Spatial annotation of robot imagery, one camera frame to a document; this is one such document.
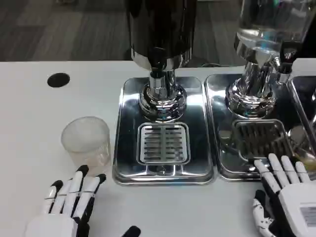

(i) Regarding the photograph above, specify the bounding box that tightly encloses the black drink dispenser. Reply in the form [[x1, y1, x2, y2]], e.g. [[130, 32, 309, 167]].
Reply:
[[125, 0, 198, 123]]

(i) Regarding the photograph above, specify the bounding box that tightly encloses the clear ribbed glass cup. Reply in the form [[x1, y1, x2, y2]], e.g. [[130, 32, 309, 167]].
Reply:
[[61, 116, 112, 170]]

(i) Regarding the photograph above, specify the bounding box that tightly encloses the clear drink dispenser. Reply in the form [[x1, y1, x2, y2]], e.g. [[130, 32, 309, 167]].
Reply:
[[225, 0, 314, 119]]

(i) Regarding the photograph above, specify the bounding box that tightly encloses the black dispenser tap handle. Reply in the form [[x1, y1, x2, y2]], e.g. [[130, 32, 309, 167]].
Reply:
[[279, 40, 298, 75]]

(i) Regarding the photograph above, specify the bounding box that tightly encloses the black round counter hole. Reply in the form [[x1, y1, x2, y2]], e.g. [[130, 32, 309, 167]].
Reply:
[[47, 73, 71, 88]]

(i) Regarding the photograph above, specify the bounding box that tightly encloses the slotted steel drip grid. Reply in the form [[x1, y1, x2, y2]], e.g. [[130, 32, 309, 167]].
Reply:
[[137, 122, 191, 164], [233, 119, 297, 161]]

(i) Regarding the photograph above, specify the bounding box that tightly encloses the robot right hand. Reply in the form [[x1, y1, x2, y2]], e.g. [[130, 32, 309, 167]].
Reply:
[[251, 153, 316, 237]]

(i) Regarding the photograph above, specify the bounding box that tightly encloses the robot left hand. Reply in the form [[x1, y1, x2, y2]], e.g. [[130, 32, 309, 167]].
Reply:
[[24, 164, 142, 237]]

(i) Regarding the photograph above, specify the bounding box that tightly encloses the steel drip tray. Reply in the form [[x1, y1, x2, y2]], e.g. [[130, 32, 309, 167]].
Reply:
[[203, 73, 316, 183], [288, 75, 316, 149], [112, 76, 215, 186]]

